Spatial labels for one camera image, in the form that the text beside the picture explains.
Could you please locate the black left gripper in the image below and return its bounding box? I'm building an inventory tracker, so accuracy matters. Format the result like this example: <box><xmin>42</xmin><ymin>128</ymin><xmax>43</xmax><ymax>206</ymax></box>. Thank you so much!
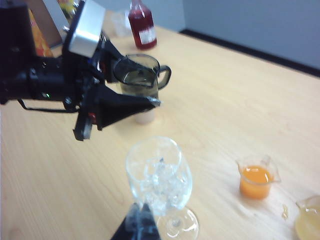
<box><xmin>27</xmin><ymin>30</ymin><xmax>162</xmax><ymax>142</ymax></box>

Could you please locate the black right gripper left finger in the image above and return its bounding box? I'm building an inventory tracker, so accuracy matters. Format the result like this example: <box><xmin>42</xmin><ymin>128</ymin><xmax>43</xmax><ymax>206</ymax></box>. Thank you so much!
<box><xmin>109</xmin><ymin>202</ymin><xmax>143</xmax><ymax>240</ymax></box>

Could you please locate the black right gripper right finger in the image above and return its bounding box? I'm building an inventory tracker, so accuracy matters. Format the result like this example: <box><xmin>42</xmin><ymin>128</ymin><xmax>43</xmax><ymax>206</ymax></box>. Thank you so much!
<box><xmin>140</xmin><ymin>203</ymin><xmax>161</xmax><ymax>240</ymax></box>

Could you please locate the grey translucent measuring cup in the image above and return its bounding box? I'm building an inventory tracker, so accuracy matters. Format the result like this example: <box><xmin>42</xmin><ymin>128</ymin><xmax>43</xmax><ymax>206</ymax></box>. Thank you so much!
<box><xmin>112</xmin><ymin>53</ymin><xmax>173</xmax><ymax>101</ymax></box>

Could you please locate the clear measuring cup orange juice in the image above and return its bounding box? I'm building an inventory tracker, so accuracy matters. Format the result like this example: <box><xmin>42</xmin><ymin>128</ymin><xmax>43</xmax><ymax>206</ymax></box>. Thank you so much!
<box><xmin>236</xmin><ymin>154</ymin><xmax>282</xmax><ymax>201</ymax></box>

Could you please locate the clear measuring cup yellow juice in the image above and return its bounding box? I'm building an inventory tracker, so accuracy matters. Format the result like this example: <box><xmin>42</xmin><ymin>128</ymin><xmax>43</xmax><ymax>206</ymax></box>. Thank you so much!
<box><xmin>294</xmin><ymin>195</ymin><xmax>320</xmax><ymax>240</ymax></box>

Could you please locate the clear wine glass with ice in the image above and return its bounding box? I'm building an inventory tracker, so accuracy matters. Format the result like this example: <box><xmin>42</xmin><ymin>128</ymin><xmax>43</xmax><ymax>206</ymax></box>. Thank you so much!
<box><xmin>124</xmin><ymin>135</ymin><xmax>201</xmax><ymax>240</ymax></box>

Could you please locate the small clear glass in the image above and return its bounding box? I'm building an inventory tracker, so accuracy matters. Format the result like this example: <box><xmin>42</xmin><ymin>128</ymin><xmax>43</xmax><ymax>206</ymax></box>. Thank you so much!
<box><xmin>109</xmin><ymin>9</ymin><xmax>131</xmax><ymax>39</ymax></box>

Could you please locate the red syrup bottle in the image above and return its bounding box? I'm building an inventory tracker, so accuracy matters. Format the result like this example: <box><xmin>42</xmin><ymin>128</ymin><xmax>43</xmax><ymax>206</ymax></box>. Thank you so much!
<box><xmin>127</xmin><ymin>0</ymin><xmax>158</xmax><ymax>50</ymax></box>

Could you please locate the brown cardboard panel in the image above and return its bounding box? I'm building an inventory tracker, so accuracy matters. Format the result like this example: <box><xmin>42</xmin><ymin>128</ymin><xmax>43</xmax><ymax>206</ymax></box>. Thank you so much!
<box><xmin>37</xmin><ymin>0</ymin><xmax>64</xmax><ymax>49</ymax></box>

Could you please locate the orange printed carton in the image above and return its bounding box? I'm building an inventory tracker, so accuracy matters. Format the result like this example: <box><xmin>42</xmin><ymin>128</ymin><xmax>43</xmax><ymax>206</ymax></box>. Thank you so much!
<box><xmin>27</xmin><ymin>7</ymin><xmax>55</xmax><ymax>58</ymax></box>

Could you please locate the yellow red printed package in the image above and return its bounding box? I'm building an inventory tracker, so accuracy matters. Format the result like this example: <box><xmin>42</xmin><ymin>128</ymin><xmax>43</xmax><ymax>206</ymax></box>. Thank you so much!
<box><xmin>56</xmin><ymin>0</ymin><xmax>80</xmax><ymax>16</ymax></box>

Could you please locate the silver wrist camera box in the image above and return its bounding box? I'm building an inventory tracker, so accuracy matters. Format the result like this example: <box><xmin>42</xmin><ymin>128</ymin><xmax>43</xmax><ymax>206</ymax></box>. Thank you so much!
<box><xmin>61</xmin><ymin>0</ymin><xmax>106</xmax><ymax>58</ymax></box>

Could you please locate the thin black cable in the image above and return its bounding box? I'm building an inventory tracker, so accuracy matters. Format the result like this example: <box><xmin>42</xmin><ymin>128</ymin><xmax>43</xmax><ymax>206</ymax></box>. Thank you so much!
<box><xmin>16</xmin><ymin>98</ymin><xmax>77</xmax><ymax>114</ymax></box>

